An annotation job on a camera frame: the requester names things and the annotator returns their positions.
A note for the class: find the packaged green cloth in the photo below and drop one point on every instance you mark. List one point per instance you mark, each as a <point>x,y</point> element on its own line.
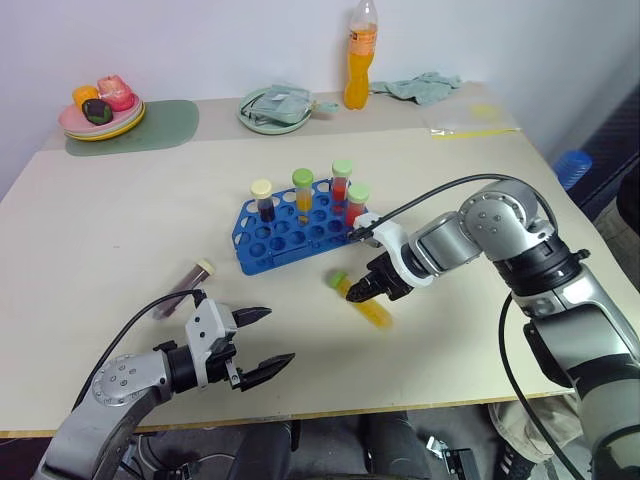
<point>280,105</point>

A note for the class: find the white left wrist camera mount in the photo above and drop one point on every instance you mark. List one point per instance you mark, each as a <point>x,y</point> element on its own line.
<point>207,322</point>

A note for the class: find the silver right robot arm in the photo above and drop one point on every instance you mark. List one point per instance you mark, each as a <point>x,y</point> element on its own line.
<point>540,260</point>

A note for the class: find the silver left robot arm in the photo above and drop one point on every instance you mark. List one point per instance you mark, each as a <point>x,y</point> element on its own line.
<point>115,395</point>

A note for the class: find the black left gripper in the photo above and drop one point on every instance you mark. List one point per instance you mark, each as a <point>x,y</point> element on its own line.
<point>220,362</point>

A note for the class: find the green-capped yellow test tube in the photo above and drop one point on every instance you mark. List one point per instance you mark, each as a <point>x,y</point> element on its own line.
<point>375,312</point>

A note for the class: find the pink plate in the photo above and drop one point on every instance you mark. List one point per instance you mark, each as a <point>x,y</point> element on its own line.
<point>75,120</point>

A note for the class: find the blue test tube rack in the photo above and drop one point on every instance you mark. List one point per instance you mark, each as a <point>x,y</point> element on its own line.
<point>280,245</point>

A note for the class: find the cream-capped dark purple test tube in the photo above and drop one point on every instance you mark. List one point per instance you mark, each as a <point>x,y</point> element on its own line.
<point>265,207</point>

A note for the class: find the blue water jug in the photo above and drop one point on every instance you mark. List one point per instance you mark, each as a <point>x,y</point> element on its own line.
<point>572,167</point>

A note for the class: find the stacked plates with toy fruit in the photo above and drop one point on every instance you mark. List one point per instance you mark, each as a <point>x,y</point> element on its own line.
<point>131,125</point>

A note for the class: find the black carbon-pattern panel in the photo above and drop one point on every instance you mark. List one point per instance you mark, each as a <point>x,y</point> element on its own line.
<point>615,135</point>

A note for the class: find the pink toy fruit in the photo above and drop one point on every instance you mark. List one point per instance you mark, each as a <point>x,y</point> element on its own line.
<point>117,92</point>

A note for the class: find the green-capped red test tube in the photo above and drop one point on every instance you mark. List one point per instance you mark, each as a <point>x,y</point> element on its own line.
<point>356,207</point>
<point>341,187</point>

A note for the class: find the dark purple toy fruit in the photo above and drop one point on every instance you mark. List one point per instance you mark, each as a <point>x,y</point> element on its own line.
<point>97,111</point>

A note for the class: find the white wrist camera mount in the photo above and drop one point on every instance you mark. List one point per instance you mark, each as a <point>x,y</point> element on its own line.
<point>395,240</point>
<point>207,322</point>

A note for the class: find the green placemat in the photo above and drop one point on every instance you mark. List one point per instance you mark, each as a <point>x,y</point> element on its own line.
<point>160,127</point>

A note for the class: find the green-capped orange test tube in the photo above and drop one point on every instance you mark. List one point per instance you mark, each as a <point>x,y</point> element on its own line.
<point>303,197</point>

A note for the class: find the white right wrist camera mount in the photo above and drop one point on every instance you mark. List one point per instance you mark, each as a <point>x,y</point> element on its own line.
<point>395,240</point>

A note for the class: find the orange soda bottle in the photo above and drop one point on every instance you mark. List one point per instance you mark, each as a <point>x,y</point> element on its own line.
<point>359,75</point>

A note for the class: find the black box with clip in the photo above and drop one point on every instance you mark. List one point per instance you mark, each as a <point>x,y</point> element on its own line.
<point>452,462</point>

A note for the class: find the light green plate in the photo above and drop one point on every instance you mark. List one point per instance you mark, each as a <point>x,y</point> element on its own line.
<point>270,127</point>

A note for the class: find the orange toy fruit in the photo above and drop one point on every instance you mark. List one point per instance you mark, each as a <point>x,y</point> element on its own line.
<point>84,94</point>

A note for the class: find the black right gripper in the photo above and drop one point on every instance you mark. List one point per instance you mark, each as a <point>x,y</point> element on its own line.
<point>387,280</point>

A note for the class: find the crumpled green cloth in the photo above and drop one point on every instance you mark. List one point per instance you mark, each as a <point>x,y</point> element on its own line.
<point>425,86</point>

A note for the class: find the dark rounded shape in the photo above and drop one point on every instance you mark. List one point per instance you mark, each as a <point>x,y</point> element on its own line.
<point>265,450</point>
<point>395,445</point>

